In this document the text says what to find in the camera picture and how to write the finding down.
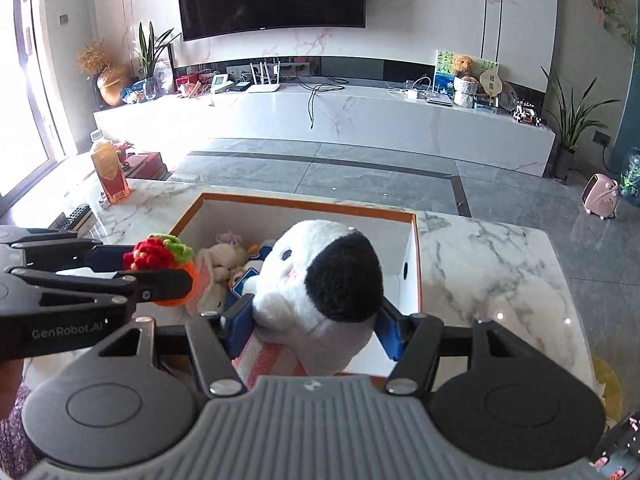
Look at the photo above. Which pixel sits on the clear water jug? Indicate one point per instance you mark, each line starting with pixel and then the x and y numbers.
pixel 631 175

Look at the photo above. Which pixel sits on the tall potted floor plant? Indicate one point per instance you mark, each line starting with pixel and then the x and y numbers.
pixel 570 125

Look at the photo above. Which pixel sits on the green plant in glass vase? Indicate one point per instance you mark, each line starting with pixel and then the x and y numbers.
pixel 149 60

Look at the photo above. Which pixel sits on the white cardboard box orange rim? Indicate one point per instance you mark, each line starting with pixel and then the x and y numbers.
pixel 300 215

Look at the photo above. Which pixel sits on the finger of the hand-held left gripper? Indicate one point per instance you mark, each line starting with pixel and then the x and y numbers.
pixel 107 259
pixel 160 285

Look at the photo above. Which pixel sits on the dark printed cloth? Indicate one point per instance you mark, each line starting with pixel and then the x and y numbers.
pixel 620 450

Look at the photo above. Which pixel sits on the white marble tv cabinet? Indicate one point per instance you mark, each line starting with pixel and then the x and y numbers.
pixel 380 120

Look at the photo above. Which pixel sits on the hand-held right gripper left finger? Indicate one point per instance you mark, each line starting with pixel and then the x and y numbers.
pixel 240 326

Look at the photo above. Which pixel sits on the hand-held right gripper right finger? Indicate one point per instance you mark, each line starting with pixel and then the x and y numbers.
pixel 387 336

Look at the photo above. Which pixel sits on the bottle of orange liquid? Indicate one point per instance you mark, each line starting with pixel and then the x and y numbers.
pixel 111 170

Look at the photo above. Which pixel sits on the dark red box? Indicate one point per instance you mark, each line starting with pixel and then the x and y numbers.
pixel 147 164

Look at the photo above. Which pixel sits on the yellow cushion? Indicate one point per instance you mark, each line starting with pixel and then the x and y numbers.
pixel 607 385

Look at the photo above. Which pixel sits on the wall socket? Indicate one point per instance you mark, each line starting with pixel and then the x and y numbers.
pixel 601 138

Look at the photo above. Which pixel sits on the beige paddle fan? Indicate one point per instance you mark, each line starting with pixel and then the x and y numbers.
pixel 491 85

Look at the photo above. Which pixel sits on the red gift box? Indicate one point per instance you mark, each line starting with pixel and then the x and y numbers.
pixel 192 82

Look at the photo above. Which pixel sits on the cream crochet rabbit pink ears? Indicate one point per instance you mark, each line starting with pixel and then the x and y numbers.
pixel 220 257

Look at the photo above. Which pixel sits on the blue card tag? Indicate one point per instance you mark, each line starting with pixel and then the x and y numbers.
pixel 246 280

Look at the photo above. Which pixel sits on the green painting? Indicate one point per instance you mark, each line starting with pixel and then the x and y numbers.
pixel 445 72

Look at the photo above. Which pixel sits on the orange crochet toy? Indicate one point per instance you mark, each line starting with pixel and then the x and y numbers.
pixel 150 255

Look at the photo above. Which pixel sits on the brown vase with dried flowers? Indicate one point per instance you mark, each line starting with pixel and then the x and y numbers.
pixel 114 85

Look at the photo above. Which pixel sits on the black white cow figure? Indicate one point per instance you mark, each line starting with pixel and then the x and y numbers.
pixel 526 112

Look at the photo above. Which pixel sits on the white wrapped basket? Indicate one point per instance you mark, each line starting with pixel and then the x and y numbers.
pixel 466 92

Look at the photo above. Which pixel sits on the person's left forearm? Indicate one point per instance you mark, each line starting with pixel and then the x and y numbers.
pixel 12 410

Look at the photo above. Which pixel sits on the black remote control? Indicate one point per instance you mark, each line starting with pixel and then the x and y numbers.
pixel 72 217

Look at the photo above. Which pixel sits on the small red potted plant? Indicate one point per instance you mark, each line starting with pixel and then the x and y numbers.
pixel 124 150

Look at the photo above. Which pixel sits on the white plush dog black ear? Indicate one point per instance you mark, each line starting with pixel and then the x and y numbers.
pixel 310 280

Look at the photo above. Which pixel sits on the brown teddy bear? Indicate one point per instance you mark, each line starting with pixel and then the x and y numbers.
pixel 463 65

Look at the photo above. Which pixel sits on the white power adapter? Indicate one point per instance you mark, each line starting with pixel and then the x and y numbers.
pixel 413 95

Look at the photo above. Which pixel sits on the sailor duck plush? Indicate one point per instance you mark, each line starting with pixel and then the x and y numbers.
pixel 260 251

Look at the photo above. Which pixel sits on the white router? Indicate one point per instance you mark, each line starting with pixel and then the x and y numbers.
pixel 265 86

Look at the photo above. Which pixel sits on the white desk display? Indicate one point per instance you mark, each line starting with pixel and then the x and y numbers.
pixel 221 82

